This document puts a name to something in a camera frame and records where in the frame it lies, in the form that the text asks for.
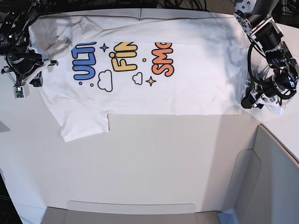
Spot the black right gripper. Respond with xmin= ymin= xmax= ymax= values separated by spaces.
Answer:
xmin=22 ymin=71 xmax=43 ymax=87

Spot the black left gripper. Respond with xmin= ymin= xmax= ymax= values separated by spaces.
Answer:
xmin=241 ymin=87 xmax=264 ymax=109

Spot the white printed t-shirt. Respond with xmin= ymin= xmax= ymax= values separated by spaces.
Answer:
xmin=29 ymin=15 xmax=249 ymax=142

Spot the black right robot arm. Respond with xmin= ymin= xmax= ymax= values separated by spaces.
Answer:
xmin=0 ymin=0 xmax=46 ymax=87

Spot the grey partition panel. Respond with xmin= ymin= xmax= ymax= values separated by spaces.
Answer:
xmin=218 ymin=125 xmax=299 ymax=224

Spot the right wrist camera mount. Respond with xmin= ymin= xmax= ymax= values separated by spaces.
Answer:
xmin=1 ymin=59 xmax=58 ymax=98

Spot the coiled white cable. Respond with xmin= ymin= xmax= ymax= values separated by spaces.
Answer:
xmin=256 ymin=67 xmax=295 ymax=116

